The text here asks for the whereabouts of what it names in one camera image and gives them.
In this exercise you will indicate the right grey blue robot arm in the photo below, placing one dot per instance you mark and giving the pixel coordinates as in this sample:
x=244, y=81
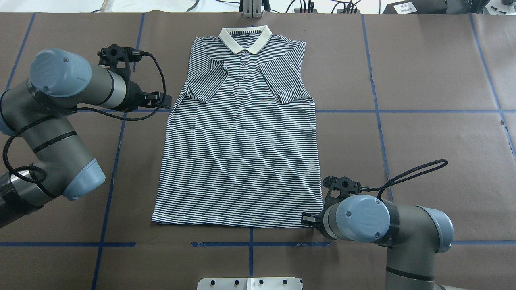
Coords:
x=413, y=236

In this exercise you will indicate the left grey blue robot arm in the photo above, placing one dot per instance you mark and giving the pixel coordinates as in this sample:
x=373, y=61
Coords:
x=44, y=156

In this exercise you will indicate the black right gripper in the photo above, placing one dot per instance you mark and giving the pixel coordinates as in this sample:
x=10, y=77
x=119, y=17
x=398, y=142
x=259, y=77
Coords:
x=318, y=220

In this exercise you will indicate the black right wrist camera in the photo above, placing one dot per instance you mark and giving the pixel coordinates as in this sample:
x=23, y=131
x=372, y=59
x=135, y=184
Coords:
x=339, y=189

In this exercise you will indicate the navy white striped polo shirt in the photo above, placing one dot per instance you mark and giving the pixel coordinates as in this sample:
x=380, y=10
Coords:
x=240, y=143

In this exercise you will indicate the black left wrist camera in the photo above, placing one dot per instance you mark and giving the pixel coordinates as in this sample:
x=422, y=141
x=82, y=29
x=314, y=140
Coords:
x=118, y=59

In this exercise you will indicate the aluminium frame post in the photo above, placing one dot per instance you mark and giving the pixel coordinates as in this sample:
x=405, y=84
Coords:
x=251, y=9

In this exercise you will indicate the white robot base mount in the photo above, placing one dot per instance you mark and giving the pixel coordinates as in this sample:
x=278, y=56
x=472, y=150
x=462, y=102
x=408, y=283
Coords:
x=251, y=283

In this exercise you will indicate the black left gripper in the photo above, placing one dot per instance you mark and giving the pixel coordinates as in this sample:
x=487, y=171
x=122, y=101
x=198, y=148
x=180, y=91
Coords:
x=134, y=96

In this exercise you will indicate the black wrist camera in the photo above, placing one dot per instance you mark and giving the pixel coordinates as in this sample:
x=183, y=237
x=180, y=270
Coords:
x=339, y=189
x=118, y=59

